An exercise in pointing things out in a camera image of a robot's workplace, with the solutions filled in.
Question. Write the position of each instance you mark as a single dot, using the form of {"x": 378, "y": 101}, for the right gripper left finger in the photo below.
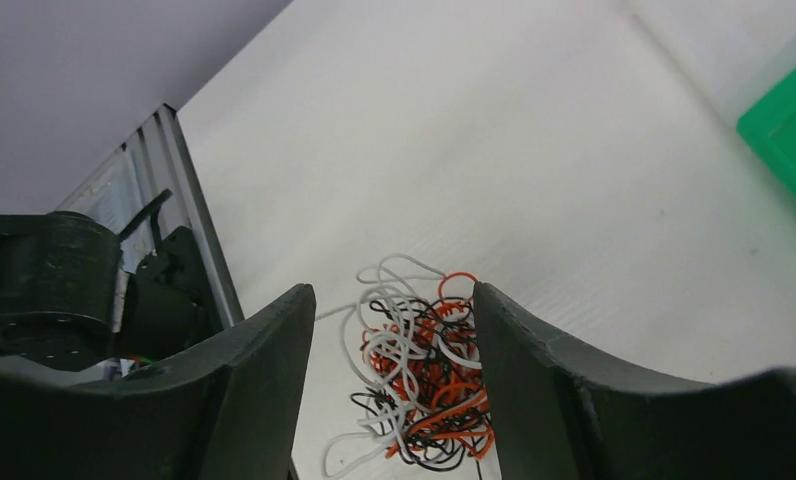
{"x": 226, "y": 408}

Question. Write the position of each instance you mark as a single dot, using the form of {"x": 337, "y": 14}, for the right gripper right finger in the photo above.
{"x": 564, "y": 409}

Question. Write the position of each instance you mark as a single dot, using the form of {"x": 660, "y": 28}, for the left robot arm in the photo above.
{"x": 74, "y": 293}

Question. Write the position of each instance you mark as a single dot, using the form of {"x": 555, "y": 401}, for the green plastic bin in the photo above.
{"x": 769, "y": 129}

